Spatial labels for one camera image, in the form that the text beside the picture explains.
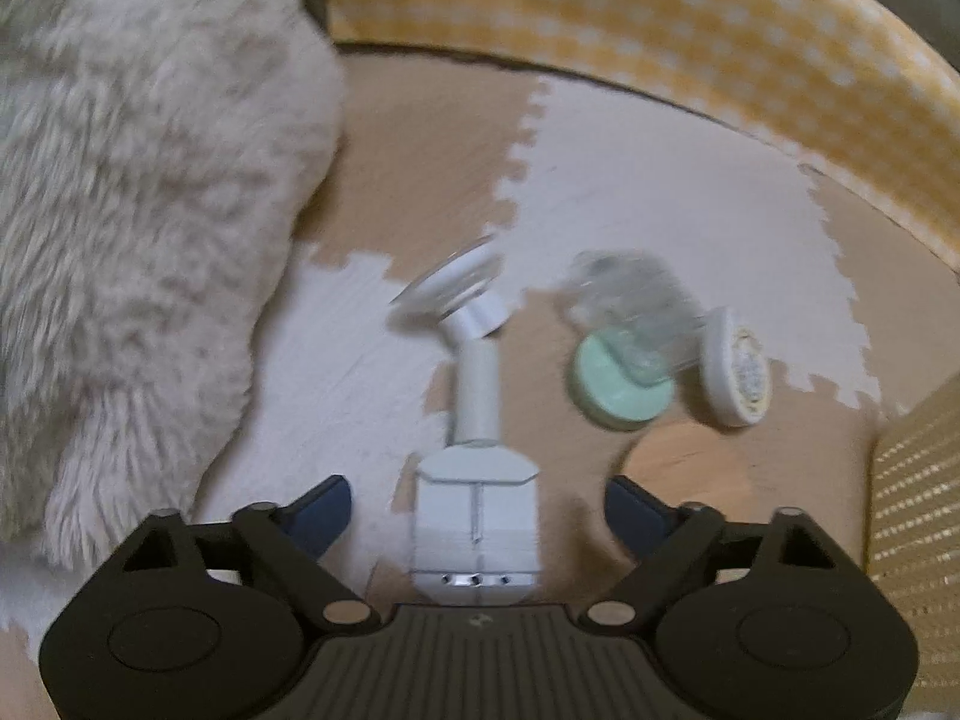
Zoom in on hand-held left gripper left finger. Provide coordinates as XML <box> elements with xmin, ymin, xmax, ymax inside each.
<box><xmin>120</xmin><ymin>474</ymin><xmax>372</xmax><ymax>629</ymax></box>

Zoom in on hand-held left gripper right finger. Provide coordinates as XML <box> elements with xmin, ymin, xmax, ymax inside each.
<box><xmin>604</xmin><ymin>474</ymin><xmax>842</xmax><ymax>628</ymax></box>

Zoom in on white power adapter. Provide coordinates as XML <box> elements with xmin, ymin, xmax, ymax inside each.
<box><xmin>409</xmin><ymin>444</ymin><xmax>542</xmax><ymax>607</ymax></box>

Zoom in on clear jar with green lid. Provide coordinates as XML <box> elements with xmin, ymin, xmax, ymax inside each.
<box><xmin>564</xmin><ymin>249</ymin><xmax>706</xmax><ymax>433</ymax></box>

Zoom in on beige slotted basket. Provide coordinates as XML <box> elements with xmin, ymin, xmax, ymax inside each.
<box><xmin>864</xmin><ymin>371</ymin><xmax>960</xmax><ymax>695</ymax></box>

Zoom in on round wooden coaster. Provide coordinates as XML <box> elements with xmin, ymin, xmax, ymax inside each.
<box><xmin>621</xmin><ymin>426</ymin><xmax>758</xmax><ymax>520</ymax></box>

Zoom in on tan and white foam mat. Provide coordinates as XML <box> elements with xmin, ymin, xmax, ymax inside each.
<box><xmin>0</xmin><ymin>41</ymin><xmax>960</xmax><ymax>661</ymax></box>

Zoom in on fluffy grey pillow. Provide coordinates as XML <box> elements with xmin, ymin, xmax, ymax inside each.
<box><xmin>0</xmin><ymin>0</ymin><xmax>347</xmax><ymax>572</ymax></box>

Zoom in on yellow checkered bed cover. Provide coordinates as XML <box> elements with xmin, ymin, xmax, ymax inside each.
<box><xmin>326</xmin><ymin>0</ymin><xmax>960</xmax><ymax>277</ymax></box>

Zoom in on white suction cup mount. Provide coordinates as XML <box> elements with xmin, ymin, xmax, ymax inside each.
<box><xmin>386</xmin><ymin>234</ymin><xmax>518</xmax><ymax>447</ymax></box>

